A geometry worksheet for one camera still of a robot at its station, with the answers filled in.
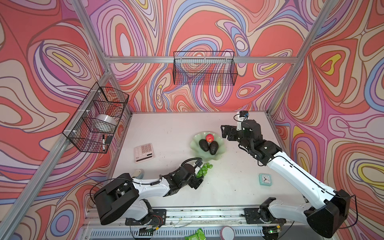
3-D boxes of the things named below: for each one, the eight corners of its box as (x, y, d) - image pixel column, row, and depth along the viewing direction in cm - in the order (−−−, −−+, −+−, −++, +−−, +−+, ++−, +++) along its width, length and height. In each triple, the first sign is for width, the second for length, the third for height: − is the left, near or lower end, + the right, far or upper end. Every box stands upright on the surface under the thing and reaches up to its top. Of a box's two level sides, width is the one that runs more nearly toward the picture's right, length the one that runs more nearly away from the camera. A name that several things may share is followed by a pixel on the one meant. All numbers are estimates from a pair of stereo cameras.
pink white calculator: (135, 163, 93) (134, 161, 92) (134, 148, 100) (133, 147, 98) (154, 157, 96) (154, 156, 94) (152, 143, 102) (151, 142, 101)
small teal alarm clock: (259, 184, 86) (261, 183, 84) (258, 174, 90) (260, 172, 88) (270, 186, 85) (273, 184, 83) (269, 176, 89) (271, 174, 87)
